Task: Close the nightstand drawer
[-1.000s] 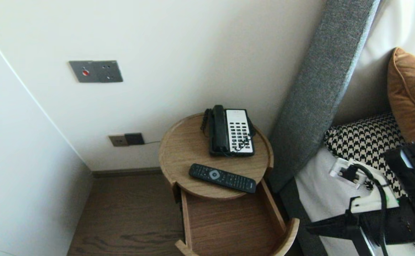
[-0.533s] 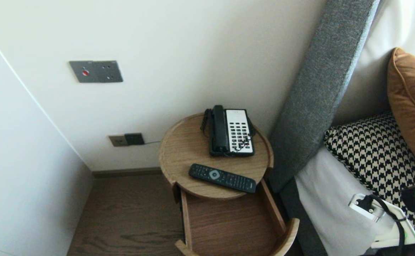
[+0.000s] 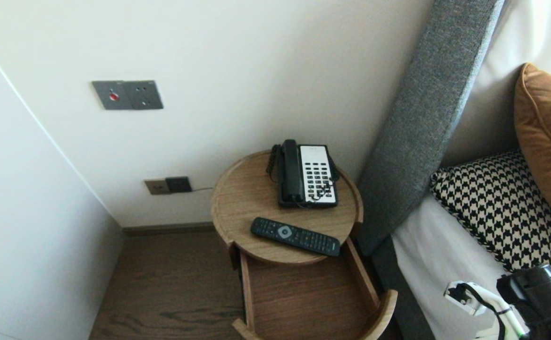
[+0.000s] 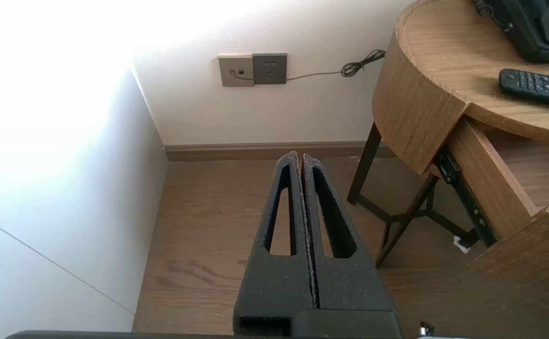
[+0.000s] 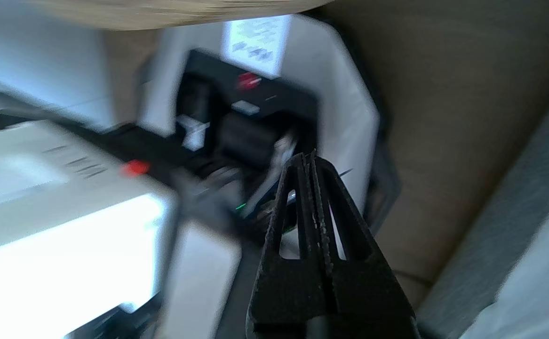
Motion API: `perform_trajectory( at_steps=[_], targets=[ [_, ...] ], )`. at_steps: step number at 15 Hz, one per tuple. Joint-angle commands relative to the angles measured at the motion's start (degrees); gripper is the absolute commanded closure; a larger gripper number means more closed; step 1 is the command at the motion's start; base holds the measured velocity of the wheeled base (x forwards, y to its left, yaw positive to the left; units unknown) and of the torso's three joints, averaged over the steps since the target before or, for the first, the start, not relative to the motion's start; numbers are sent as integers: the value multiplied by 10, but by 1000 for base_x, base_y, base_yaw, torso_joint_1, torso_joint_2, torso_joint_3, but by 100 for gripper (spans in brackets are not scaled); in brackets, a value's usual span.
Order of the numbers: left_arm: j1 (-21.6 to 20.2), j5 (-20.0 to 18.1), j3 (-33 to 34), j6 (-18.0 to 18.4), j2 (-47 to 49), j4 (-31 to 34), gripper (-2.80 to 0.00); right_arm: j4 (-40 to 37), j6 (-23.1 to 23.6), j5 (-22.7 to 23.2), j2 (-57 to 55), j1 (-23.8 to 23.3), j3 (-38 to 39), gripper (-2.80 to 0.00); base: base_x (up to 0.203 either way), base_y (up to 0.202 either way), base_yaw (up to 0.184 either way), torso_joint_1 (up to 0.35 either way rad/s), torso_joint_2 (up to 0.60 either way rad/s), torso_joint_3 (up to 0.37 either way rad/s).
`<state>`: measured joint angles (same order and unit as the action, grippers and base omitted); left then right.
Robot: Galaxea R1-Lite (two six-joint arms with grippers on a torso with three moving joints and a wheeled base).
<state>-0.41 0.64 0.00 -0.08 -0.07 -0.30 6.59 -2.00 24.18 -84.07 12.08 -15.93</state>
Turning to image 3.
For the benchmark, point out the grey switch plate red button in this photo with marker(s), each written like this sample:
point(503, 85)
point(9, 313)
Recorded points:
point(110, 96)

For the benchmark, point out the grey wall plate with holes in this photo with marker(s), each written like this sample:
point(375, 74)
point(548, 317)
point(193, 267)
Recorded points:
point(145, 95)

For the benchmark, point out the black white houndstooth pillow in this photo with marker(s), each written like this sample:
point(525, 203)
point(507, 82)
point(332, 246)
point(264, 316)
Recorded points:
point(506, 212)

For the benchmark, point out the grey fabric headboard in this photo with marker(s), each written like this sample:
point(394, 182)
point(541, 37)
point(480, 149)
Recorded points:
point(421, 118)

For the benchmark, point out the white bed sheet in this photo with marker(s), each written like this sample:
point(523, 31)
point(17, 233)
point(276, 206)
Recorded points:
point(436, 255)

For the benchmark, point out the brown cushion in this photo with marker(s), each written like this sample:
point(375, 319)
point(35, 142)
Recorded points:
point(549, 132)

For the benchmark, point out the curved wooden table drawer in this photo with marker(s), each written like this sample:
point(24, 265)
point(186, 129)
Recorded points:
point(303, 302)

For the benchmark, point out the brown wooden baseboard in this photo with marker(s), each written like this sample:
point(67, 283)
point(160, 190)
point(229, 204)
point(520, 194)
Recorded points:
point(162, 229)

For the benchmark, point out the round wooden bedside table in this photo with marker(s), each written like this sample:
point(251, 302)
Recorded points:
point(251, 198)

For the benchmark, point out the black remote control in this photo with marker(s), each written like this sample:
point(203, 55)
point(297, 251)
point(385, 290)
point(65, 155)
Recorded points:
point(299, 237)

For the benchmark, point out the dark grey bed frame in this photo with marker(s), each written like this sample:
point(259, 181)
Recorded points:
point(398, 293)

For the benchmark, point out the black telephone handset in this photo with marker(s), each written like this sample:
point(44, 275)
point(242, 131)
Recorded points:
point(292, 174)

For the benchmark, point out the brass wall socket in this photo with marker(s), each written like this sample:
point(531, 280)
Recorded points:
point(156, 187)

